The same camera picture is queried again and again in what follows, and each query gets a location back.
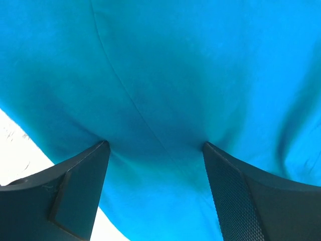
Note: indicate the floral patterned table mat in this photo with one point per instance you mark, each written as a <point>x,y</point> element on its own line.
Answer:
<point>21,157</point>

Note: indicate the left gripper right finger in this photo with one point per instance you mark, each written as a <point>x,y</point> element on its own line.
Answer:
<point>252,204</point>

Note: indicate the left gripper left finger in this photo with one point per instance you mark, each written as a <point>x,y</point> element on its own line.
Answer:
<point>58,203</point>

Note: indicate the blue t shirt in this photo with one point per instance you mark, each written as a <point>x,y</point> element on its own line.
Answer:
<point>158,79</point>

